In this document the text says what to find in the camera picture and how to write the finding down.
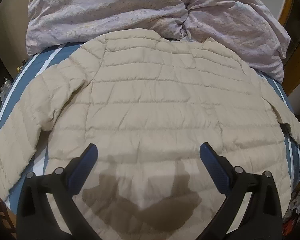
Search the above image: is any beige quilted puffer jacket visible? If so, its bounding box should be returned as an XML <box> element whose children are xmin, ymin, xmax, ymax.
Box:
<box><xmin>0</xmin><ymin>29</ymin><xmax>300</xmax><ymax>239</ymax></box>

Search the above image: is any blue white striped bedsheet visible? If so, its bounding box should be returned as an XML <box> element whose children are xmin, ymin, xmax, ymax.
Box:
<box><xmin>0</xmin><ymin>43</ymin><xmax>300</xmax><ymax>214</ymax></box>

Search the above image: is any lilac floral duvet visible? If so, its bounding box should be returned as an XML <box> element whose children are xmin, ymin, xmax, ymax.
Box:
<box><xmin>26</xmin><ymin>0</ymin><xmax>290</xmax><ymax>82</ymax></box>

